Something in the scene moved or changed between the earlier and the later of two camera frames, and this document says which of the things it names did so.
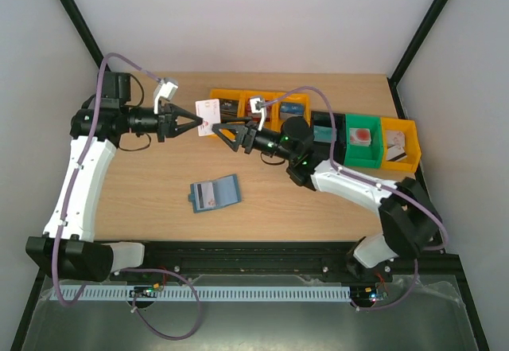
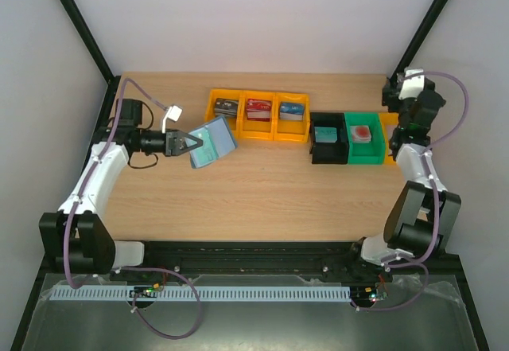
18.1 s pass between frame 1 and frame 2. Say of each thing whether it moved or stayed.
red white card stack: stayed
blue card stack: stayed
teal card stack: stayed
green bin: stayed
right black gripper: moved
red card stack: stayed
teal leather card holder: moved
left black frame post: stayed
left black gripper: moved
